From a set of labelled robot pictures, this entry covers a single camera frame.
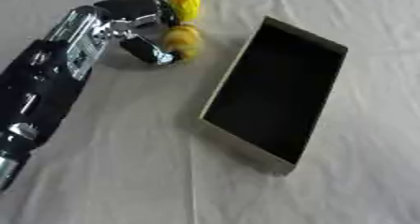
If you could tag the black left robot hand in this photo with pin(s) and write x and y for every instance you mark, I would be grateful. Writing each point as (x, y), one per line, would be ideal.
(134, 7)

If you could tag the yellow-brown toy fruit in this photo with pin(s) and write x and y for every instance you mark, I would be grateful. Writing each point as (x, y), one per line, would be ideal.
(184, 41)

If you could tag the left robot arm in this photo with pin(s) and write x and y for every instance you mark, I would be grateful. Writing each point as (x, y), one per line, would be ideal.
(43, 81)

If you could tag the open cardboard box black inside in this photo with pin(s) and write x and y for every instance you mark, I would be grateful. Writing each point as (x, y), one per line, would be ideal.
(273, 90)

